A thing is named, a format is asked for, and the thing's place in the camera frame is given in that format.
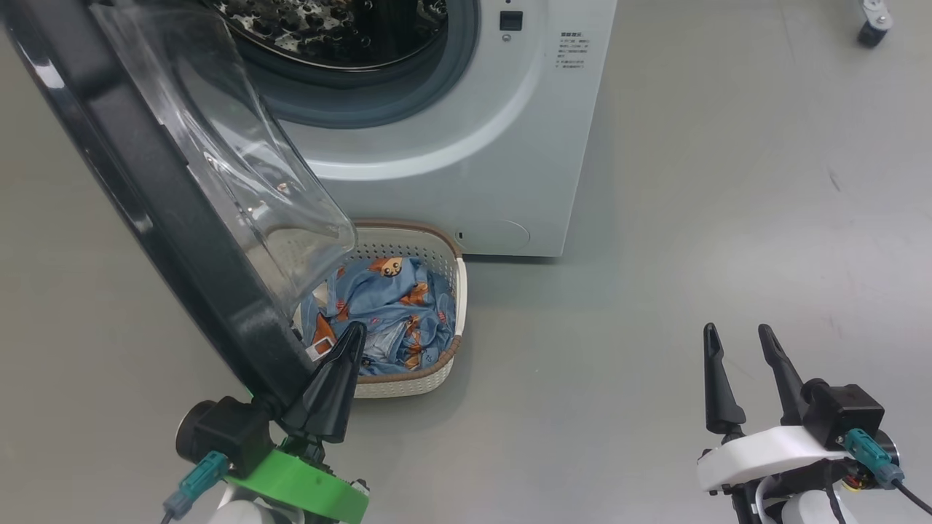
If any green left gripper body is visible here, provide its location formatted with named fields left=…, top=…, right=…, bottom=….
left=226, top=435, right=371, bottom=524

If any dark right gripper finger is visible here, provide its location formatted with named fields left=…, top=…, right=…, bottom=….
left=758, top=325, right=806, bottom=427
left=703, top=323, right=748, bottom=436

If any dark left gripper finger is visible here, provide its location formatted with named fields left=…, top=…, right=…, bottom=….
left=280, top=322, right=367, bottom=444

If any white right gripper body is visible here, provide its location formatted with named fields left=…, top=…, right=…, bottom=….
left=697, top=425, right=850, bottom=493

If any blue cartoon garment white lining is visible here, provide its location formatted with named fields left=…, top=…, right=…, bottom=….
left=301, top=291, right=379, bottom=376

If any blue cartoon print garment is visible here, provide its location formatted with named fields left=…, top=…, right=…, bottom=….
left=320, top=256, right=457, bottom=365

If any washing machine glass door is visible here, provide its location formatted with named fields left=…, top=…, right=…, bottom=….
left=0, top=0, right=358, bottom=408

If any white front-load washing machine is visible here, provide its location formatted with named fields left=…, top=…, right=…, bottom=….
left=211, top=0, right=620, bottom=259

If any cream perforated basket brown rim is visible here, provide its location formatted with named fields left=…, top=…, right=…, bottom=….
left=295, top=218, right=468, bottom=399

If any round drain filter cover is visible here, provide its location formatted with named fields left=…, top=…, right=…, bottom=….
left=457, top=218, right=532, bottom=255

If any grey metal leg with caster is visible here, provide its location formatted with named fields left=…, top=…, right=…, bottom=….
left=857, top=0, right=894, bottom=49

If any small printed text label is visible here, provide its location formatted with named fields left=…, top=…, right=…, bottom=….
left=558, top=31, right=591, bottom=80

